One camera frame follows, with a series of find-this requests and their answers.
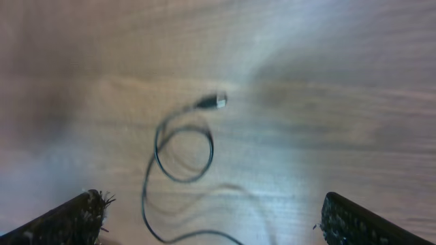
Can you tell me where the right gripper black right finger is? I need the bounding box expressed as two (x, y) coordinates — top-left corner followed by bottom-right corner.
(319, 192), (433, 245)

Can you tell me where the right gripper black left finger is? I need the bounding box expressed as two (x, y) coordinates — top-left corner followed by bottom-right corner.
(1, 189), (115, 245)

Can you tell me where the thin black cable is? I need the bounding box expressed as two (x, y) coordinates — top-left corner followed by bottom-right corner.
(141, 91), (245, 245)

